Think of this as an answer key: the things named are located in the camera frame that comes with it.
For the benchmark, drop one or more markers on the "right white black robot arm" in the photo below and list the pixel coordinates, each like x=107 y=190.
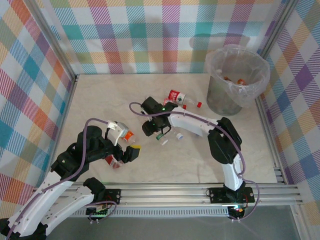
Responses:
x=190 y=122

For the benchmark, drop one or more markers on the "grey waste bin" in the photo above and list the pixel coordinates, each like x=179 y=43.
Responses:
x=220 y=100

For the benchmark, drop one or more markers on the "clear bottle white green label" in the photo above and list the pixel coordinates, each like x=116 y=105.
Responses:
x=160 y=137

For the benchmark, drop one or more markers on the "large red white label bottle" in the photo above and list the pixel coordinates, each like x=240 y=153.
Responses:
x=175 y=95

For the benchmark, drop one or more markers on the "controller circuit board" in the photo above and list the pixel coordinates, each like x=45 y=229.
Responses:
x=236 y=210
x=97 y=212

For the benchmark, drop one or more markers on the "clear unlabelled bottle white cap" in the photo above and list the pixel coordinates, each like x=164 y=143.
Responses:
x=179 y=136

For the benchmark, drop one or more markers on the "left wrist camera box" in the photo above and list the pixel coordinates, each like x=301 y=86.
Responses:
x=117 y=130

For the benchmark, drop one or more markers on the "aluminium frame post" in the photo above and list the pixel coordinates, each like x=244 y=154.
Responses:
x=55 y=42
x=278 y=25

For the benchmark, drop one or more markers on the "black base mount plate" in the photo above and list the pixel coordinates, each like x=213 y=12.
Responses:
x=217 y=195
x=113 y=196

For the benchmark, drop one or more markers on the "orange label short bottle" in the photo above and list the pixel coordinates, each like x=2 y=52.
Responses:
x=129 y=136

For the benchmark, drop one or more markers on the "grey lined trash bin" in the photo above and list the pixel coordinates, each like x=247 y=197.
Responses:
x=260 y=72

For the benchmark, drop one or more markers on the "orange yellow juice bottle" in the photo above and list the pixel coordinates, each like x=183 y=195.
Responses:
x=241 y=81

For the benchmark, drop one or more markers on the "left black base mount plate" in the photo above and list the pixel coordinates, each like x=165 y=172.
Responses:
x=113 y=196

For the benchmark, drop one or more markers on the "right controller circuit board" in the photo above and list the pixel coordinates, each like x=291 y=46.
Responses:
x=236 y=210

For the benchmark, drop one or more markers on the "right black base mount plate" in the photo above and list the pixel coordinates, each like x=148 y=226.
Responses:
x=217 y=195

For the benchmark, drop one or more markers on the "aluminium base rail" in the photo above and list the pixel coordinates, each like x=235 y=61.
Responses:
x=162 y=195

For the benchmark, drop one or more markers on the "left controller circuit board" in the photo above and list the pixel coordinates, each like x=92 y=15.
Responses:
x=97 y=212

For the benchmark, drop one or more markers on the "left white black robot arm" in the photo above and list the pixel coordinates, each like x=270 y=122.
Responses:
x=37 y=202

